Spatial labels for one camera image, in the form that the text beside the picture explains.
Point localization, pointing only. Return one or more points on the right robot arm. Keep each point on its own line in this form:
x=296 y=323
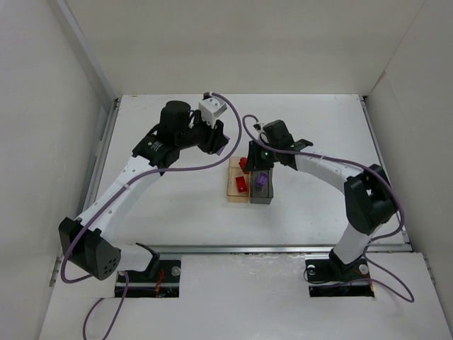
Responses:
x=368 y=201

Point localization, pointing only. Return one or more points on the aluminium front rail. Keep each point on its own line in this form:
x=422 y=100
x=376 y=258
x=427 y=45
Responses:
x=243 y=249

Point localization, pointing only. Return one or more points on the grey transparent container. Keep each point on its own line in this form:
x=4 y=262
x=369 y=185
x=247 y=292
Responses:
x=261 y=196

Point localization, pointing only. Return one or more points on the purple lego stack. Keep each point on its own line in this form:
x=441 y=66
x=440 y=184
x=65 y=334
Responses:
x=221 y=149
x=261 y=179

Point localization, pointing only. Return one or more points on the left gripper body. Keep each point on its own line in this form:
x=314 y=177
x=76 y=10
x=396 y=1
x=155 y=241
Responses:
x=211 y=138

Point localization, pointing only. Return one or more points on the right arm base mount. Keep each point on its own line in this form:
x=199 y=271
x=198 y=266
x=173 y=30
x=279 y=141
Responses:
x=326 y=280

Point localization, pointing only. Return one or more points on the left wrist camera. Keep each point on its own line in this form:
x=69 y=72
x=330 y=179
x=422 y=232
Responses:
x=211 y=107

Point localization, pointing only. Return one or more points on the red lego stack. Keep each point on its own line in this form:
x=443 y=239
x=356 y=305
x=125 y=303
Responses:
x=241 y=184
x=242 y=165

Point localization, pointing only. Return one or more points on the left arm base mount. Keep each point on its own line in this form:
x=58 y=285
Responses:
x=160 y=279

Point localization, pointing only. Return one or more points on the amber transparent container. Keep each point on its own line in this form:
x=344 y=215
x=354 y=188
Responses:
x=233 y=196

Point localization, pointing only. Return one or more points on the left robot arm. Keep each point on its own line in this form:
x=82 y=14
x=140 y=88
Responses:
x=87 y=240

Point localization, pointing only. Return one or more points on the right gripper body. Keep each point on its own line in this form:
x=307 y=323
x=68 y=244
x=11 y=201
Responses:
x=259 y=158

